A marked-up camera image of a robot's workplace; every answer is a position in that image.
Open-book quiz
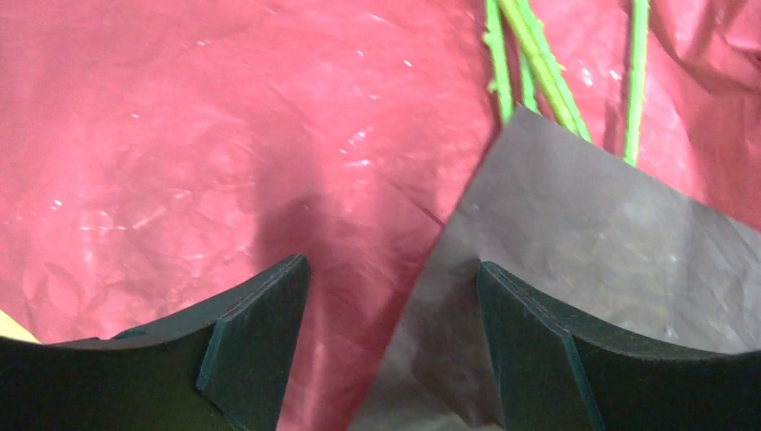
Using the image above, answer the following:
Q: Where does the maroon wrapping paper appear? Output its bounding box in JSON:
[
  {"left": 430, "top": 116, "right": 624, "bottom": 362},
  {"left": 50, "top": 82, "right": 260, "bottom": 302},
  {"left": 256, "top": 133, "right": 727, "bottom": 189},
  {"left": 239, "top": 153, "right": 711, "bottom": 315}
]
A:
[{"left": 1, "top": 1, "right": 760, "bottom": 430}]

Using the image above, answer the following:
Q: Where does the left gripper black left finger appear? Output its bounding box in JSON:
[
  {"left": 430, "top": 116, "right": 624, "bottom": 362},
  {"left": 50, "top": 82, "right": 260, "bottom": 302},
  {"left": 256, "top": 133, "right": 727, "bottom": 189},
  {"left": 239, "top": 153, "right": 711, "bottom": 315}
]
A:
[{"left": 1, "top": 255, "right": 311, "bottom": 430}]

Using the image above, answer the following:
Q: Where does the pink yellow flower bunch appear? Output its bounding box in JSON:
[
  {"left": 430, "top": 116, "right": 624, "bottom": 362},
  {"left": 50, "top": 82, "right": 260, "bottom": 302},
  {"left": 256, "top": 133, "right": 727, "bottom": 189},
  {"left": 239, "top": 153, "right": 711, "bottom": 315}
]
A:
[{"left": 483, "top": 1, "right": 650, "bottom": 166}]

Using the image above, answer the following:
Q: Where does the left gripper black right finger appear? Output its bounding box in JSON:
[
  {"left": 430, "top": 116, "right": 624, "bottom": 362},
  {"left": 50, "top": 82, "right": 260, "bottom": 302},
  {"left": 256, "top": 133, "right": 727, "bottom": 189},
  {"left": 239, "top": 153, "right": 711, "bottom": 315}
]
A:
[{"left": 477, "top": 261, "right": 760, "bottom": 430}]

